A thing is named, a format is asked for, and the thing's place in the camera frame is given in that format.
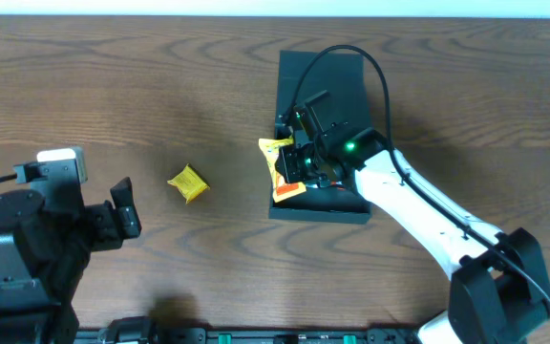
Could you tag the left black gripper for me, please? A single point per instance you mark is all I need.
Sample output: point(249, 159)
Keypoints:
point(114, 220)

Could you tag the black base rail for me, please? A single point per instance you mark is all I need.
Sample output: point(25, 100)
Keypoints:
point(144, 330)

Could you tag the small yellow snack packet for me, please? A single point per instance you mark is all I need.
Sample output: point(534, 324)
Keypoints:
point(189, 183)

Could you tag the orange yellow snack bag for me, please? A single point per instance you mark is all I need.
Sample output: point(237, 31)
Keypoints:
point(281, 190)

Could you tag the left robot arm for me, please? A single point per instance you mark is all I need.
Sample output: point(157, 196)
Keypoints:
point(47, 236)

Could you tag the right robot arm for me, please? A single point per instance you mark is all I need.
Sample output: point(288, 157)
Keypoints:
point(499, 285)

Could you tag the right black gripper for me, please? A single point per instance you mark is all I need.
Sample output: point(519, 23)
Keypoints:
point(294, 163)

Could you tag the dark green box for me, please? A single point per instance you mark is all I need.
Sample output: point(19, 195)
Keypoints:
point(342, 76)

